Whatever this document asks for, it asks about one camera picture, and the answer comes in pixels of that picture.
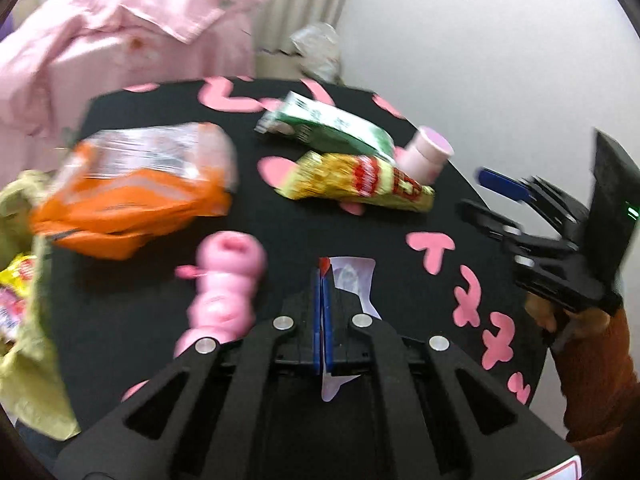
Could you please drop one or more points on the person's right hand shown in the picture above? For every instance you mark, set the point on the person's right hand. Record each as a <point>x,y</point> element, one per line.
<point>542,312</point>

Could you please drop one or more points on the green and white packet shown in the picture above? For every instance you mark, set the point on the green and white packet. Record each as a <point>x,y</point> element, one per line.
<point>330,125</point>

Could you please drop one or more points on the beige striped curtain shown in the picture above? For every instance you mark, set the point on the beige striped curtain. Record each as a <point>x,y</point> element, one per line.
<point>300,15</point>

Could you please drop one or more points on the pink cup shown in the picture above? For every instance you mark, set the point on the pink cup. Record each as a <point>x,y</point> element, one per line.
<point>422,157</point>

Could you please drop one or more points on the bin with yellow-green bag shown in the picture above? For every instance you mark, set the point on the bin with yellow-green bag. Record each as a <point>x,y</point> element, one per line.
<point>30,390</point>

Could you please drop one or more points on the black table with pink shapes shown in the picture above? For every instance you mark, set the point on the black table with pink shapes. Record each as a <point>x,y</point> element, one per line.
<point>300,240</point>

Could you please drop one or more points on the colourful pink printed packet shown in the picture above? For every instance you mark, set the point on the colourful pink printed packet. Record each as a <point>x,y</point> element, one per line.
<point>7,315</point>

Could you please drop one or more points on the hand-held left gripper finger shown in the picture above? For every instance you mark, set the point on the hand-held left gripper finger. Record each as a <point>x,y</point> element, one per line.
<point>327,325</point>
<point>316,320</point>

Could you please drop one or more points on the yellow snack packet in bin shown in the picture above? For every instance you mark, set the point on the yellow snack packet in bin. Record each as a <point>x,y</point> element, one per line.
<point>20,275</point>

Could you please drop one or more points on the yellow packet with red logo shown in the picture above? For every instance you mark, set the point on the yellow packet with red logo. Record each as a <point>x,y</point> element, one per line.
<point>350,180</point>

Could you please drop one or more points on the white paper wrapper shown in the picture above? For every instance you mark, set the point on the white paper wrapper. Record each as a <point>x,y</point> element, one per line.
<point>355,275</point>

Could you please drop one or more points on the orange snack packet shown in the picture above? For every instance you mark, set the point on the orange snack packet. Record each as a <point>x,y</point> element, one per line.
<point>125,200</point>

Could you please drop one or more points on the pink bottle pack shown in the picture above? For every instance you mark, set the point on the pink bottle pack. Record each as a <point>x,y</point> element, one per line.
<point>225,280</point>

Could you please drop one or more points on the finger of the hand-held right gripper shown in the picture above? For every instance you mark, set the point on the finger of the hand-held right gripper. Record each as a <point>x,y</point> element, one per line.
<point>500,182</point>
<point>492,220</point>

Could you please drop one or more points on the beige bed with pink sheet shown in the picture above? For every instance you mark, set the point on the beige bed with pink sheet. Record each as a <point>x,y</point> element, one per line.
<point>175,65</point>

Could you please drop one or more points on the pink floral duvet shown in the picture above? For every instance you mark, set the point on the pink floral duvet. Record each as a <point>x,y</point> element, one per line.
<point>150,0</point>

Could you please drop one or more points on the white plastic bag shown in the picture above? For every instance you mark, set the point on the white plastic bag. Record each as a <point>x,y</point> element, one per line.
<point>317,50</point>

